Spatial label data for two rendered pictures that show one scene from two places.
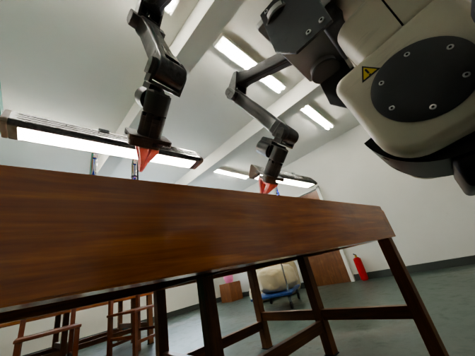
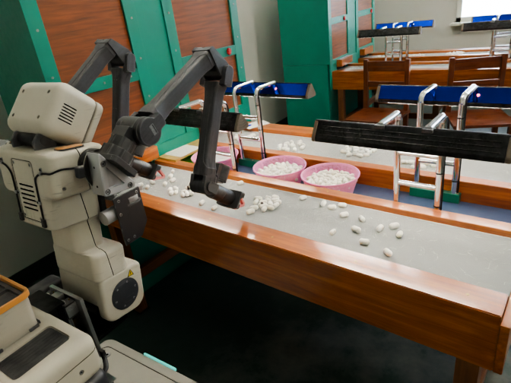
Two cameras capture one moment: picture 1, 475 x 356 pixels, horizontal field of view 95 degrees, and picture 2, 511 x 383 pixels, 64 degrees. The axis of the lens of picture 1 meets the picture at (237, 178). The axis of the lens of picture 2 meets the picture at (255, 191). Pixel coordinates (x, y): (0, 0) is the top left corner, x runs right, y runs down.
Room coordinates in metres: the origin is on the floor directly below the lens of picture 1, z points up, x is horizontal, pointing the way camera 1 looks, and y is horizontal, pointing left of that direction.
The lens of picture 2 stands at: (0.75, -1.50, 1.52)
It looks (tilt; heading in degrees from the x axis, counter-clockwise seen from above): 25 degrees down; 85
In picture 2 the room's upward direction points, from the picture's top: 7 degrees counter-clockwise
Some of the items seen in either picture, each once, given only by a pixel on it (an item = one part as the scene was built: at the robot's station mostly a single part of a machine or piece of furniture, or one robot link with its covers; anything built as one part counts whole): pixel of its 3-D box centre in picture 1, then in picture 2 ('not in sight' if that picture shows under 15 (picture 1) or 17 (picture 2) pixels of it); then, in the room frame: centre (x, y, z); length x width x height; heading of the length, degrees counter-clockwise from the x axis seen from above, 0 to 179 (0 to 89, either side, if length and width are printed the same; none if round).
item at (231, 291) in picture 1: (230, 287); not in sight; (6.73, 0.87, 0.32); 0.42 x 0.42 x 0.63; 49
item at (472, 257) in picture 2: not in sight; (267, 207); (0.91, 0.03, 0.73); 1.81 x 0.30 x 0.02; 135
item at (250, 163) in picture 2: not in sight; (258, 124); (0.99, 0.71, 0.90); 0.20 x 0.19 x 0.45; 135
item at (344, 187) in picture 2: not in sight; (330, 182); (1.23, 0.18, 0.72); 0.27 x 0.27 x 0.10
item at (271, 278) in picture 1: (276, 277); not in sight; (4.04, -0.27, 0.41); 0.74 x 0.56 x 0.39; 140
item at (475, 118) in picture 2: (136, 309); (477, 117); (2.85, 1.50, 0.45); 0.44 x 0.44 x 0.91; 69
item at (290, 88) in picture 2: not in sight; (262, 88); (1.05, 0.77, 1.08); 0.62 x 0.08 x 0.07; 135
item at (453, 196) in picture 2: not in sight; (443, 142); (1.67, 0.02, 0.90); 0.20 x 0.19 x 0.45; 135
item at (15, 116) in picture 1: (124, 144); (189, 116); (0.65, 0.38, 1.08); 0.62 x 0.08 x 0.07; 135
